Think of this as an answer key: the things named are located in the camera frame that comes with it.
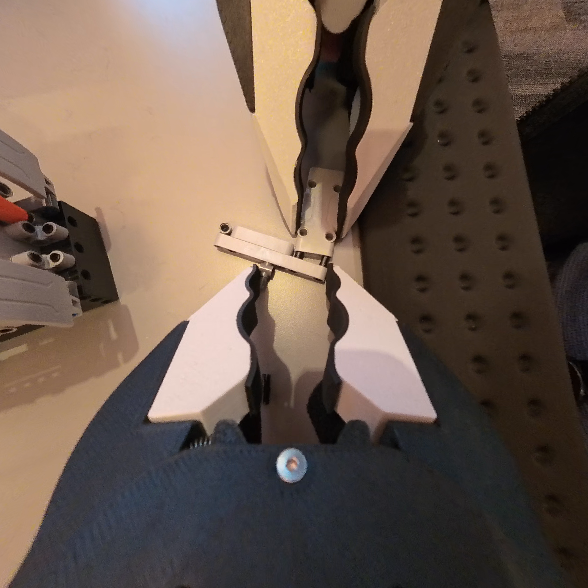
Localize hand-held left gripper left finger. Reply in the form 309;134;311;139
148;264;262;444

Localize black perforated panel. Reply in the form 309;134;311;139
358;0;579;588

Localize grey orange toy brick vehicle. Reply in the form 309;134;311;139
0;131;119;341

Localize person's blue jeans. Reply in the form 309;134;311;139
553;243;588;364

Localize light grey toy beam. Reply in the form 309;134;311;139
215;223;328;282

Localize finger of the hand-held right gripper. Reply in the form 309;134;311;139
250;0;324;236
341;0;444;231

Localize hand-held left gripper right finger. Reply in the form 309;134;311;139
310;264;438;445

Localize person's black jacket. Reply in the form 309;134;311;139
517;83;588;258

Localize grey toy panel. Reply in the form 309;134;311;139
294;168;343;258

